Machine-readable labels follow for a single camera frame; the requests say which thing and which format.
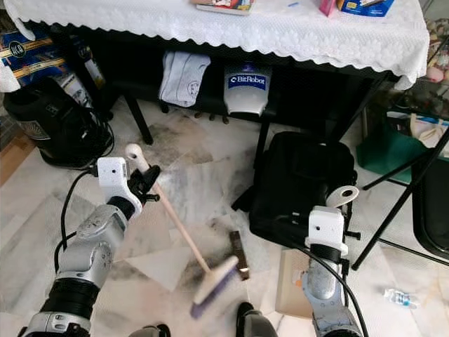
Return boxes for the wooden handled broom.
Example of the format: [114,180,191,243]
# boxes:
[124,143,242,321]

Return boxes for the beige long handled dustpan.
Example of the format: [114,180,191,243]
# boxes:
[274,184,361,321]

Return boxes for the dark brown wrapper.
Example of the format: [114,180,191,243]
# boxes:
[229,230,251,282]

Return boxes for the black fabric bag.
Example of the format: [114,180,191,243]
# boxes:
[230,131,358,248]

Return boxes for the clear plastic water bottle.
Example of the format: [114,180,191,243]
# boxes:
[384,288,422,310]

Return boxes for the green bag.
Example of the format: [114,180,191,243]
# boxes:
[356,116,429,185]

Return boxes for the white folded garment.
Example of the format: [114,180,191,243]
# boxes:
[159,51,211,108]

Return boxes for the black kitchen appliance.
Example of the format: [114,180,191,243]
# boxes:
[4,77,113,171]

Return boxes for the brown cardboard piece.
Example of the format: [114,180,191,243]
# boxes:
[0,133,36,185]

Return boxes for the black left robot leg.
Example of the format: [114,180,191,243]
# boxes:
[128,323,173,337]

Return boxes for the white lace tablecloth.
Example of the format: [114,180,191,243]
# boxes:
[4,0,430,91]

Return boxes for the blue gold striped carton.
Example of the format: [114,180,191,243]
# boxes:
[0,29,67,88]

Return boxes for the white plastic bag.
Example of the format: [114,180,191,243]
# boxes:
[0,63,20,93]

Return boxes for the colourful book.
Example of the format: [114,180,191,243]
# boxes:
[193,0,255,16]

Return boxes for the blue box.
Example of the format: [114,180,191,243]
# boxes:
[335,0,396,18]

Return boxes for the pink box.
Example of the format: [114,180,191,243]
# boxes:
[319,0,337,18]

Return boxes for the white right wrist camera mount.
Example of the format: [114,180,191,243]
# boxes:
[311,205,349,255]

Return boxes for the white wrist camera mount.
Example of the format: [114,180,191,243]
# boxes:
[311,205,349,255]
[96,157,141,208]

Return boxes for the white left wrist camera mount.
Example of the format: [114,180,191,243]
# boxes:
[96,157,141,208]

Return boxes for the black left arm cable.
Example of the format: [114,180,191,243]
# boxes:
[53,165,99,275]

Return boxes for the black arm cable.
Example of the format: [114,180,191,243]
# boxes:
[272,214,369,337]
[53,165,99,275]

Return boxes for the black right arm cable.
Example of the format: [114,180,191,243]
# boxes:
[272,214,369,337]

